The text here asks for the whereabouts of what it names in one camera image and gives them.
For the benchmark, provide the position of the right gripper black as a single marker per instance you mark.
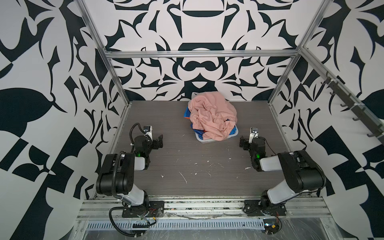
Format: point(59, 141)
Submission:
point(245, 143)

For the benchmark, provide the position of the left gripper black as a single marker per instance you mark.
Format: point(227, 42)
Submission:
point(157, 141)

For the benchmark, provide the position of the pink shorts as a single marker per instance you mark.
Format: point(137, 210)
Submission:
point(212, 117)

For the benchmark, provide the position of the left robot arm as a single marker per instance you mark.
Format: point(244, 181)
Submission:
point(116, 177)

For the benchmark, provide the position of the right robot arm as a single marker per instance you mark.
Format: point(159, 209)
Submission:
point(301, 173)

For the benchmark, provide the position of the small electronics board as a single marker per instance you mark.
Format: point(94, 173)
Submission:
point(271, 227)

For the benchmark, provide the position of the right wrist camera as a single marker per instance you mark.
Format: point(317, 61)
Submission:
point(254, 133)

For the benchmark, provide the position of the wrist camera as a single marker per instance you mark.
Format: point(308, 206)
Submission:
point(148, 131)
point(254, 133)

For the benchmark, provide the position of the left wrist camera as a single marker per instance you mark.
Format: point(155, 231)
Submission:
point(148, 131)

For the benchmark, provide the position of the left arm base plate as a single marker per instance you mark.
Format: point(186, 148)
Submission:
point(148, 209)

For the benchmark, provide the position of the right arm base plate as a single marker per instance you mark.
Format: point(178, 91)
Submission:
point(257, 208)

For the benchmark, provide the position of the white slotted cable duct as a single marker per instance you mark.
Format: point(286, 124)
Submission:
point(212, 224)

